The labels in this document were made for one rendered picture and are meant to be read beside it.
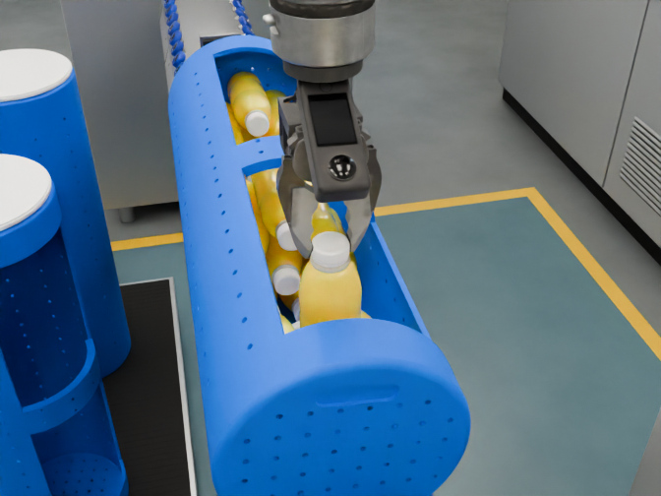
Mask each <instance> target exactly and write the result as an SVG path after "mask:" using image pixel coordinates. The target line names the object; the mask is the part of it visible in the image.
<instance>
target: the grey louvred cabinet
mask: <svg viewBox="0 0 661 496"><path fill-rule="evenodd" d="M498 81H499V82H500V83H501V85H502V86H503V87H504V93H503V100H504V101H505V102H506V103H507V104H508V105H509V106H510V107H511V108H512V109H513V110H514V111H515V112H516V114H517V115H518V116H519V117H520V118H521V119H522V120H523V121H524V122H525V123H526V124H527V125H528V126H529V127H530V128H531V129H532V130H533V132H534V133H535V134H536V135H537V136H538V137H539V138H540V139H541V140H542V141H543V142H544V143H545V144H546V145H547V146H548V147H549V149H550V150H551V151H552V152H553V153H554V154H555V155H556V156H557V157H558V158H559V159H560V160H561V161H562V162H563V163H564V164H565V165H566V167H567V168H568V169H569V170H570V171H571V172H572V173H573V174H574V175H575V176H576V177H577V178H578V179H579V180H580V181H581V183H582V184H583V185H584V186H585V187H586V188H587V189H588V190H589V191H590V192H591V193H592V194H593V195H594V196H595V197H596V198H597V199H598V201H599V202H600V203H601V204H602V205H603V206H604V207H605V208H606V209H607V210H608V211H609V212H610V213H611V214H612V215H613V216H614V217H615V219H616V220H617V221H618V222H619V223H620V224H621V225H622V226H623V227H624V228H625V229H626V230H627V231H628V232H629V233H630V234H631V236H632V237H633V238H634V239H635V240H636V241H637V242H638V243H639V244H640V245H641V246H642V247H643V248H644V249H645V250H646V251H647V253H648V254H649V255H650V256H651V257H652V258H653V259H654V260H655V261H656V262H657V263H658V264H659V265H660V266H661V0H510V1H509V7H508V14H507V21H506V29H505V36H504V43H503V50H502V58H501V65H500V72H499V79H498Z"/></svg>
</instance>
